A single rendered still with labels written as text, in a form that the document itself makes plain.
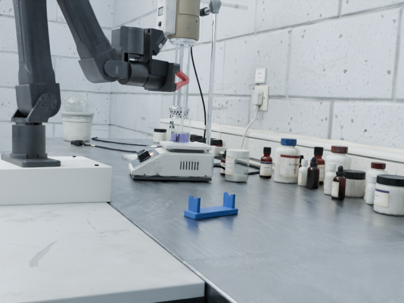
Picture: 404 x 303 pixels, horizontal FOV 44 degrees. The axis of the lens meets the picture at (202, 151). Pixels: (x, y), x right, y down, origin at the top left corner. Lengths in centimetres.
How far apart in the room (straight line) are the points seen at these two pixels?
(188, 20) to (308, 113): 47
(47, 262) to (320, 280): 32
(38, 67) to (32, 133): 13
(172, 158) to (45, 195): 39
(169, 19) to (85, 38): 56
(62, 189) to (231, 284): 46
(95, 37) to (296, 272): 67
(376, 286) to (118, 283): 29
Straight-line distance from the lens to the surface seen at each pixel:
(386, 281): 64
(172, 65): 118
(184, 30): 159
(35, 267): 61
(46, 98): 101
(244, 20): 191
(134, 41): 114
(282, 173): 131
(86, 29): 108
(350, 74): 141
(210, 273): 59
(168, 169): 122
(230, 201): 90
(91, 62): 108
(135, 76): 113
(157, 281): 56
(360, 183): 119
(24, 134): 101
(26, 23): 102
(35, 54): 102
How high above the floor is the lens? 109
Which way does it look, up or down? 6 degrees down
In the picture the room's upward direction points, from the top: 3 degrees clockwise
